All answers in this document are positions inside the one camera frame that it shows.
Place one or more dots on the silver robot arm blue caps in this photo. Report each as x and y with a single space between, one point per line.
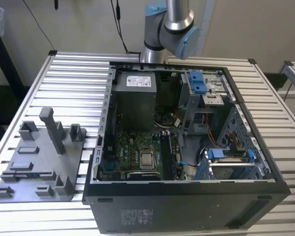
177 19

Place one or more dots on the grey power supply unit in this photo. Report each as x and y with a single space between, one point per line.
135 108

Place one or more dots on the metal CPU socket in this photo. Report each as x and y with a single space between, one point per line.
147 149

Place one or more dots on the green motherboard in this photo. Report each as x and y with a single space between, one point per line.
125 147

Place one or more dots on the silver CPU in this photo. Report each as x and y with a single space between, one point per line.
147 159

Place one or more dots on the metal drive cage blue latches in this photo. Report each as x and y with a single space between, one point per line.
189 103

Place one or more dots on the black graphics card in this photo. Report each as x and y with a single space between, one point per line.
142 175

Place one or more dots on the hard disk in blue carrier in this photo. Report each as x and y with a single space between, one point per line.
216 153

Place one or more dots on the black open PC case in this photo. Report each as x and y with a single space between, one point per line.
162 211

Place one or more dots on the grey parts rack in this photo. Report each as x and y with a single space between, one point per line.
44 167

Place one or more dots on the black table corner cap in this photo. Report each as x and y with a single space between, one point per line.
52 52
252 61

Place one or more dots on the black box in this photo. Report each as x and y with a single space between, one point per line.
275 79

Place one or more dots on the black desk frame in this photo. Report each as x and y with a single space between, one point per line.
7 103

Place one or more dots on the small black wall object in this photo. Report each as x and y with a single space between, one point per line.
56 5

